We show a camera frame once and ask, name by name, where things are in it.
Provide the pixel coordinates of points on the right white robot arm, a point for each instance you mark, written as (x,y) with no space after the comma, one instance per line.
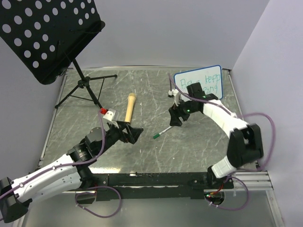
(245,141)

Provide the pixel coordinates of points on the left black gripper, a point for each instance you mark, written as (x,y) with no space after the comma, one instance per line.
(131,135)

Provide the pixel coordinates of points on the wooden rolling pin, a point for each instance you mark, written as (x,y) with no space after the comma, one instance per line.
(130,106)

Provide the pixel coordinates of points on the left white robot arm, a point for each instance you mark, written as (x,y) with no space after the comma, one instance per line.
(69,172)

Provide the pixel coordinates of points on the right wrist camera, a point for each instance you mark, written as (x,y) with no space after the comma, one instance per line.
(174,93)

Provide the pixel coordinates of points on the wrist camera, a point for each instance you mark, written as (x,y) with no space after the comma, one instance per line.
(110,115)
(174,93)

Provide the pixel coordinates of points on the green whiteboard marker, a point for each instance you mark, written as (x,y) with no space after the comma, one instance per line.
(162,132)

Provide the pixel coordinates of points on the black perforated music stand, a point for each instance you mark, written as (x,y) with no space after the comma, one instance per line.
(48,35)

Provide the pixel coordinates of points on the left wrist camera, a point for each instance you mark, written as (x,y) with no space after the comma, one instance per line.
(110,115)

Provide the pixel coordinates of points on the blue framed whiteboard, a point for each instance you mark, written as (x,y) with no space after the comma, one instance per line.
(210,79)

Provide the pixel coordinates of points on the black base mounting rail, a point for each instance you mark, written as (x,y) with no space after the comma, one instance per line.
(154,185)

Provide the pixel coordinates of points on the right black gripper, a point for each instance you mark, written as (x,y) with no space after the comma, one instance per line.
(174,120)

